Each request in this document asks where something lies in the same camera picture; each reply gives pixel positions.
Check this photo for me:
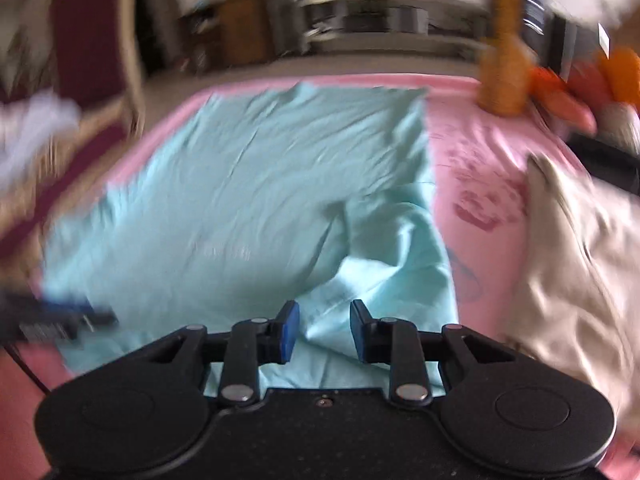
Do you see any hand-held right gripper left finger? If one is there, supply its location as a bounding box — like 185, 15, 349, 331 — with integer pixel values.
150, 300, 301, 408

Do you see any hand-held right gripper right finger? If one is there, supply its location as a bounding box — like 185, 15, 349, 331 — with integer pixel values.
349, 299, 516, 408

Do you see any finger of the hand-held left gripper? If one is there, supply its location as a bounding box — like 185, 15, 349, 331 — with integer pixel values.
41, 296, 119, 329

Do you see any teal t-shirt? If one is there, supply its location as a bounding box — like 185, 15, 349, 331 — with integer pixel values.
42, 82, 461, 398

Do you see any white garment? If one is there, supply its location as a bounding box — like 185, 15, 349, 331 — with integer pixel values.
0, 90, 83, 191

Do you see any pink printed blanket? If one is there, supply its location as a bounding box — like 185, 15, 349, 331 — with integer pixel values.
0, 72, 640, 480

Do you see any beige cloth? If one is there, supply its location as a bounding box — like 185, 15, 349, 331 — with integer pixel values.
505, 155, 640, 426

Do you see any wooden cabinet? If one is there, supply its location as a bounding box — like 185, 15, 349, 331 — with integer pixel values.
180, 0, 281, 71

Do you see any grey low shelf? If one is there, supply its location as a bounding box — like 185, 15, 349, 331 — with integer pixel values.
300, 0, 491, 58

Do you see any red orange plush toy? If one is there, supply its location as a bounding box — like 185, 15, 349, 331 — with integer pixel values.
530, 47, 640, 131

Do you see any black cable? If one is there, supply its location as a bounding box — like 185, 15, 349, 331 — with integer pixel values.
0, 344, 51, 395

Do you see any maroon chair with gold frame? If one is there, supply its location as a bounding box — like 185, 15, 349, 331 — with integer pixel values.
0, 0, 148, 261

